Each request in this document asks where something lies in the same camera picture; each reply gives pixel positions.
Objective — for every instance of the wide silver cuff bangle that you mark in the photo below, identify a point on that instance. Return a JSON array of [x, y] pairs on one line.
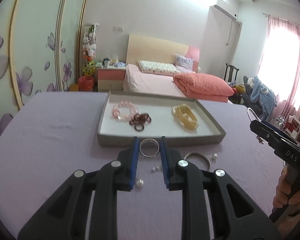
[[205, 159]]

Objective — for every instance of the grey cardboard tray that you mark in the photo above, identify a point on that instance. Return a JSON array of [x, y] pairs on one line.
[[120, 140]]

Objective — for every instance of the yellow plush toy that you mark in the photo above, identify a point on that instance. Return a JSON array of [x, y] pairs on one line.
[[89, 68]]

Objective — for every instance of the white wall switch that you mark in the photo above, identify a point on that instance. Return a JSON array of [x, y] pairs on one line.
[[118, 28]]

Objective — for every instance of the purple tablecloth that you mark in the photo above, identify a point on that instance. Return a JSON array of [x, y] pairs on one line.
[[52, 142]]

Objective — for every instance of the blue plush garment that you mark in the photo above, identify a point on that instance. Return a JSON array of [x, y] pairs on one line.
[[263, 95]]

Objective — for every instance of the floral white pillow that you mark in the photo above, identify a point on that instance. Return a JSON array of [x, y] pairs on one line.
[[157, 67]]

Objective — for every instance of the dark wooden chair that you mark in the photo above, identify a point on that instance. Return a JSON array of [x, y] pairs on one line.
[[231, 71]]

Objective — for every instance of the red waste bin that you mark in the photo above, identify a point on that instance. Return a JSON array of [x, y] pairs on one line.
[[86, 83]]

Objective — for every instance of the person's right hand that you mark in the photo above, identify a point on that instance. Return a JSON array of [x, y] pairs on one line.
[[282, 192]]

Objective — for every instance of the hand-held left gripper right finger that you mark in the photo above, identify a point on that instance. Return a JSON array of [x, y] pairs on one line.
[[165, 162]]

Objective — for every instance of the pink nightstand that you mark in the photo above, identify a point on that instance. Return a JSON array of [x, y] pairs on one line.
[[110, 77]]

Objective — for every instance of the pink curtain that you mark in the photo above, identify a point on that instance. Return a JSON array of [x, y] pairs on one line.
[[297, 67]]

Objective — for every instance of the large pearl earring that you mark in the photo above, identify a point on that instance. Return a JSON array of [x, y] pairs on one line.
[[139, 182]]

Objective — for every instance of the orange quilt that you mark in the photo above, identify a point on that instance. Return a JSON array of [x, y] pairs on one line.
[[202, 86]]

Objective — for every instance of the clear tube of plush toys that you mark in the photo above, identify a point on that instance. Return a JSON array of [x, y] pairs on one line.
[[90, 45]]

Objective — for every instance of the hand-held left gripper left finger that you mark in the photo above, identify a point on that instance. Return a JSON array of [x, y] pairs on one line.
[[135, 160]]

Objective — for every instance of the beige and pink headboard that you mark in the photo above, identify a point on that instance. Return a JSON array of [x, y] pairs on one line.
[[152, 48]]

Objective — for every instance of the purple patterned pillow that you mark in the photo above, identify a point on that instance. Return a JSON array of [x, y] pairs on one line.
[[184, 62]]

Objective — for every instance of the flower print sliding wardrobe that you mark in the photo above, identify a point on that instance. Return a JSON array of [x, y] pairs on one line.
[[35, 55]]

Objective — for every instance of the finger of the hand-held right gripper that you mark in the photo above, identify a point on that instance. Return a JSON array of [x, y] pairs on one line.
[[271, 125], [267, 135]]

